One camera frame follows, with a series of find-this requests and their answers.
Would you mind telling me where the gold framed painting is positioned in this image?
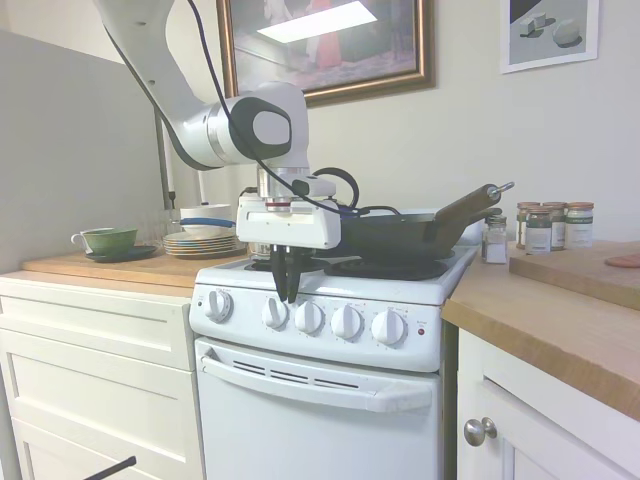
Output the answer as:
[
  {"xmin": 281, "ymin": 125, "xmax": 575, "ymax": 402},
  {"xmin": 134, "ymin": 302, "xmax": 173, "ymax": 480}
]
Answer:
[{"xmin": 215, "ymin": 0, "xmax": 436, "ymax": 109}]

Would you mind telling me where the spice jar white label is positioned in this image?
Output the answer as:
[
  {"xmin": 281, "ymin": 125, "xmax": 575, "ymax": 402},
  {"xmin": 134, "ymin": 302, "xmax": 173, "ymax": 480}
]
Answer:
[{"xmin": 564, "ymin": 201, "xmax": 595, "ymax": 249}]

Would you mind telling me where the black electric coil burner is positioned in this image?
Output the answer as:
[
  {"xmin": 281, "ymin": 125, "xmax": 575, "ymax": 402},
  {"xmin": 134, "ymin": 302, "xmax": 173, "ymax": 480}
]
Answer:
[
  {"xmin": 323, "ymin": 255, "xmax": 450, "ymax": 281},
  {"xmin": 244, "ymin": 256, "xmax": 321, "ymax": 274}
]

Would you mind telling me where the dark saucer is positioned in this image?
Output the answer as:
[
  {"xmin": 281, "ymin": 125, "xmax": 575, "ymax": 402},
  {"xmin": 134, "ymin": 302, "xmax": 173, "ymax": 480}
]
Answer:
[{"xmin": 84, "ymin": 243, "xmax": 159, "ymax": 264}]

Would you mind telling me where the black tripod leg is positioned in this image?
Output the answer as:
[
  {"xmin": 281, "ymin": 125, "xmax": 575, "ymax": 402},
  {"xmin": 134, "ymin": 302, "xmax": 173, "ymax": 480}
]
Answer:
[{"xmin": 74, "ymin": 454, "xmax": 137, "ymax": 480}]

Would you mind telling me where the wooden cutting board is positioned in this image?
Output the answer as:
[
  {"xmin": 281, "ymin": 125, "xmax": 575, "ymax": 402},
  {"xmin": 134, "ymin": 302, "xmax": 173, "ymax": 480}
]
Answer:
[{"xmin": 508, "ymin": 239, "xmax": 640, "ymax": 312}]

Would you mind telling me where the silver cabinet knob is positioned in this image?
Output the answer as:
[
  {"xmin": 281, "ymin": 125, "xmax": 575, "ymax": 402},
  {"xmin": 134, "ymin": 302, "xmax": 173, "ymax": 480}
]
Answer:
[{"xmin": 463, "ymin": 417, "xmax": 499, "ymax": 446}]

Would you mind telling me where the white oven door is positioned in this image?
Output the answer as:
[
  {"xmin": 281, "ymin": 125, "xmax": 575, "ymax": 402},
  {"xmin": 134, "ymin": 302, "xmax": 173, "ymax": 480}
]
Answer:
[{"xmin": 193, "ymin": 335, "xmax": 444, "ymax": 480}]

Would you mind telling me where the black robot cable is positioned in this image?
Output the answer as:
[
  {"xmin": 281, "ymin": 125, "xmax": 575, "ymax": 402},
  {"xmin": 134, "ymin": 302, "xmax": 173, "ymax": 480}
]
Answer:
[{"xmin": 187, "ymin": 0, "xmax": 401, "ymax": 220}]

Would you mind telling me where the green cup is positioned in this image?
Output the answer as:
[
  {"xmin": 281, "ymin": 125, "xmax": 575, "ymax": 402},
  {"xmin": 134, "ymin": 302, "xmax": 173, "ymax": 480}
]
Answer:
[{"xmin": 81, "ymin": 227, "xmax": 139, "ymax": 254}]

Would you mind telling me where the white electric stove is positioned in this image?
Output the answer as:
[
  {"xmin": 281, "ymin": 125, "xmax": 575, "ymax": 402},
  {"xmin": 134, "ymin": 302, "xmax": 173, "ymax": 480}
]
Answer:
[{"xmin": 188, "ymin": 207, "xmax": 481, "ymax": 480}]

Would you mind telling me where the glass salt shaker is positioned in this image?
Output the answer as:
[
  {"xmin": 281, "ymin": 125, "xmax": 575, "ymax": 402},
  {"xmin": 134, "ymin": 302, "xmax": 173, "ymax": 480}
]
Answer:
[{"xmin": 481, "ymin": 214, "xmax": 509, "ymax": 265}]

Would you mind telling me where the white burner knob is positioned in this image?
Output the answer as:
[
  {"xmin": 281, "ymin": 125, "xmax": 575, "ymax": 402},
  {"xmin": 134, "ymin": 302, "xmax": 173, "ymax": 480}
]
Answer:
[
  {"xmin": 261, "ymin": 297, "xmax": 290, "ymax": 331},
  {"xmin": 370, "ymin": 308, "xmax": 409, "ymax": 347},
  {"xmin": 293, "ymin": 299, "xmax": 326, "ymax": 335},
  {"xmin": 330, "ymin": 304, "xmax": 365, "ymax": 341}
]

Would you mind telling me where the white bowl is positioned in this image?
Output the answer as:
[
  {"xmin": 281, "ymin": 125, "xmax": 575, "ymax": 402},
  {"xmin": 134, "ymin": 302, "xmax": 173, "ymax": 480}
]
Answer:
[
  {"xmin": 179, "ymin": 218, "xmax": 237, "ymax": 239},
  {"xmin": 178, "ymin": 203, "xmax": 234, "ymax": 222}
]

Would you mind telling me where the grey stand pole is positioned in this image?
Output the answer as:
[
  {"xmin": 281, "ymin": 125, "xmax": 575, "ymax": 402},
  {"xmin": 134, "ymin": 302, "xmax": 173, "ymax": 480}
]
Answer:
[{"xmin": 153, "ymin": 112, "xmax": 180, "ymax": 211}]

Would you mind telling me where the spice jar copper lid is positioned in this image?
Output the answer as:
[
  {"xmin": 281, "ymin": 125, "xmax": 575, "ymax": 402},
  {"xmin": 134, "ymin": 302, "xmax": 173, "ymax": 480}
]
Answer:
[
  {"xmin": 515, "ymin": 201, "xmax": 541, "ymax": 250},
  {"xmin": 542, "ymin": 201, "xmax": 569, "ymax": 251},
  {"xmin": 524, "ymin": 207, "xmax": 554, "ymax": 255}
]

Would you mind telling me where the white drawer cabinet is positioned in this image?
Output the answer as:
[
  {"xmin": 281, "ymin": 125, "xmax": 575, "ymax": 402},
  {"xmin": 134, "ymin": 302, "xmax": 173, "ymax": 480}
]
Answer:
[{"xmin": 0, "ymin": 272, "xmax": 204, "ymax": 480}]

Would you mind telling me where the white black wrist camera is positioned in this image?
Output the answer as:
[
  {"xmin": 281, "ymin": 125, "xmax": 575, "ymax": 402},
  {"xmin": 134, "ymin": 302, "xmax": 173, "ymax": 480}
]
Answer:
[{"xmin": 291, "ymin": 173, "xmax": 340, "ymax": 202}]

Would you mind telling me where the white oven door handle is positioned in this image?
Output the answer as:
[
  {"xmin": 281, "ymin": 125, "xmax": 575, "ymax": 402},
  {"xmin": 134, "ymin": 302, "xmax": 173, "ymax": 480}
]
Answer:
[{"xmin": 199, "ymin": 349, "xmax": 434, "ymax": 414}]

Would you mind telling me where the clear drinking glass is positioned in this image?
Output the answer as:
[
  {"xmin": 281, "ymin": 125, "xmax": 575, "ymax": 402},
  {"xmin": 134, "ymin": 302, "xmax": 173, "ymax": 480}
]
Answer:
[{"xmin": 159, "ymin": 207, "xmax": 182, "ymax": 237}]

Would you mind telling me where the grey cube cylinder poster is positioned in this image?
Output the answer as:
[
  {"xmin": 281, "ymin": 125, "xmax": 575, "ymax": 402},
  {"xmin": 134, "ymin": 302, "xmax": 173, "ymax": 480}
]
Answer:
[{"xmin": 499, "ymin": 0, "xmax": 600, "ymax": 75}]

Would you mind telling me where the white drawer front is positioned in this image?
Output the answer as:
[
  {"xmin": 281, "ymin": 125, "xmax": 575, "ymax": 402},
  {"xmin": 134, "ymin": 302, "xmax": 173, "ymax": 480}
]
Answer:
[
  {"xmin": 9, "ymin": 414, "xmax": 202, "ymax": 480},
  {"xmin": 0, "ymin": 294, "xmax": 197, "ymax": 373},
  {"xmin": 0, "ymin": 342, "xmax": 201, "ymax": 454}
]

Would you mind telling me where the black wok wooden handle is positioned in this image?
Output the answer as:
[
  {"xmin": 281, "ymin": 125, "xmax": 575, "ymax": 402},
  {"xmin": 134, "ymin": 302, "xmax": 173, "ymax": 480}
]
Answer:
[{"xmin": 339, "ymin": 181, "xmax": 516, "ymax": 265}]

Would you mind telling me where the white plate gold rim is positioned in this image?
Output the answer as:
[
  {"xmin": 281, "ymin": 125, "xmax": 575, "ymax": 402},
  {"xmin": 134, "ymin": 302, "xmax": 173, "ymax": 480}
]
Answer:
[
  {"xmin": 162, "ymin": 230, "xmax": 241, "ymax": 243},
  {"xmin": 166, "ymin": 248, "xmax": 240, "ymax": 260},
  {"xmin": 164, "ymin": 245, "xmax": 241, "ymax": 257},
  {"xmin": 162, "ymin": 234, "xmax": 241, "ymax": 247},
  {"xmin": 163, "ymin": 241, "xmax": 241, "ymax": 254},
  {"xmin": 163, "ymin": 238, "xmax": 241, "ymax": 250}
]

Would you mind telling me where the grey partition panel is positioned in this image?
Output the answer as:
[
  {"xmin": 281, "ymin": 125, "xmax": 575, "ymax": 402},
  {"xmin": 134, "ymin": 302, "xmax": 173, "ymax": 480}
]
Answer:
[{"xmin": 0, "ymin": 28, "xmax": 167, "ymax": 277}]

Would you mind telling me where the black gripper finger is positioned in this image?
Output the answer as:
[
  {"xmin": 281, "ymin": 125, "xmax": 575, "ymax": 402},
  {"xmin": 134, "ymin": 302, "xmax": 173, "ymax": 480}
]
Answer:
[
  {"xmin": 271, "ymin": 243, "xmax": 290, "ymax": 303},
  {"xmin": 288, "ymin": 247, "xmax": 305, "ymax": 305}
]

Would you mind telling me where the white oven temperature knob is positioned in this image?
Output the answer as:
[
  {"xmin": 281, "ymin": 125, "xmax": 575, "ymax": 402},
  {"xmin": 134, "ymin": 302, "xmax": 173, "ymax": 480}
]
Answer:
[{"xmin": 205, "ymin": 288, "xmax": 235, "ymax": 324}]

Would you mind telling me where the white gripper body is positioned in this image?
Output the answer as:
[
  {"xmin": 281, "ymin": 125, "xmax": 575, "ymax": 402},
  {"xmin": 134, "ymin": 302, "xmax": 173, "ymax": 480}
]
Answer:
[{"xmin": 234, "ymin": 194, "xmax": 344, "ymax": 251}]

